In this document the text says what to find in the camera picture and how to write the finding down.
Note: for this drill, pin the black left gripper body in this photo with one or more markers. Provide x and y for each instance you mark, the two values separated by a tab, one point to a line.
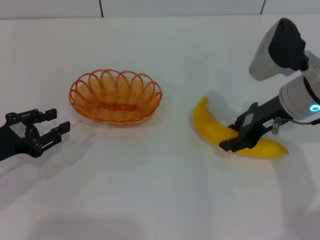
15	142

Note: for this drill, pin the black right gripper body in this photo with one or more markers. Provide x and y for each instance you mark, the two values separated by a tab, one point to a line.
262	117

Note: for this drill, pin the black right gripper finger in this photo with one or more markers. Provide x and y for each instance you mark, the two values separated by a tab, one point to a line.
233	126
231	145

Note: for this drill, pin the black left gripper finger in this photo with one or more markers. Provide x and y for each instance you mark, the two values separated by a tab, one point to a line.
51	114
64	127

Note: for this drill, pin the yellow banana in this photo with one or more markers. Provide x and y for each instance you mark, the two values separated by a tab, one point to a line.
207	122

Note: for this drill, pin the silver plug on right gripper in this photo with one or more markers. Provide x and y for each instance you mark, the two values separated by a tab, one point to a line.
275	126

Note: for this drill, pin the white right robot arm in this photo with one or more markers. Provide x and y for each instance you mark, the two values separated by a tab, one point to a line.
295	95

